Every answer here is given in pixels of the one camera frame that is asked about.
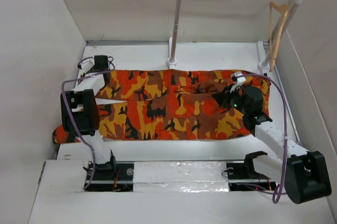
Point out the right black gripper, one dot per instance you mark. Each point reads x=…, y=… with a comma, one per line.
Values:
x=222, y=98

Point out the orange camouflage trousers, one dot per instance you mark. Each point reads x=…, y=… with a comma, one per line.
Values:
x=167, y=105

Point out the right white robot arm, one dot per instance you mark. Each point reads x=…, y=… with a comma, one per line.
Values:
x=301, y=175

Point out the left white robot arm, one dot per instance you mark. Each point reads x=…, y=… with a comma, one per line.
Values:
x=79, y=111

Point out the wooden clothes hanger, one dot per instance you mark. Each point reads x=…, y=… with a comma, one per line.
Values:
x=275, y=39

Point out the white and silver clothes rack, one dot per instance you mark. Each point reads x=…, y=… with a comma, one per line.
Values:
x=263, y=65

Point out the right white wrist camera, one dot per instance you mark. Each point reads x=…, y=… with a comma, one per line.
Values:
x=238, y=79

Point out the black base rail with foil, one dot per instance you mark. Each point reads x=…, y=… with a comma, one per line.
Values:
x=175, y=176

